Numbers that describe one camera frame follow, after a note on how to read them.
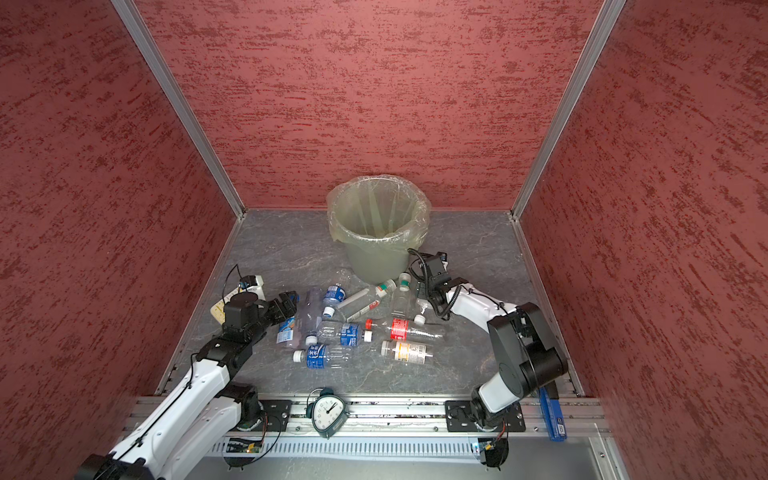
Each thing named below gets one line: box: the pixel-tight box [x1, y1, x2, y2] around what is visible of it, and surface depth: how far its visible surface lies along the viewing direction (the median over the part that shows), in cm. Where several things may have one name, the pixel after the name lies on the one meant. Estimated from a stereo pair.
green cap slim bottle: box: [341, 279, 397, 322], surface depth 96 cm
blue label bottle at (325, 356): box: [292, 344, 355, 369], surface depth 81 cm
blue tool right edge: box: [539, 386, 568, 442], surface depth 74 cm
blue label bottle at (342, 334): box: [316, 321, 373, 347], surface depth 85 cm
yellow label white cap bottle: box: [380, 340, 433, 364], surface depth 82 cm
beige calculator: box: [210, 299, 226, 325], surface depth 93 cm
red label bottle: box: [365, 318, 444, 341], surface depth 86 cm
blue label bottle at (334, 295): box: [322, 285, 347, 318], surface depth 93 cm
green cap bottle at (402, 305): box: [391, 272, 415, 319], surface depth 96 cm
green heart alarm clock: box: [305, 387, 351, 440], surface depth 73 cm
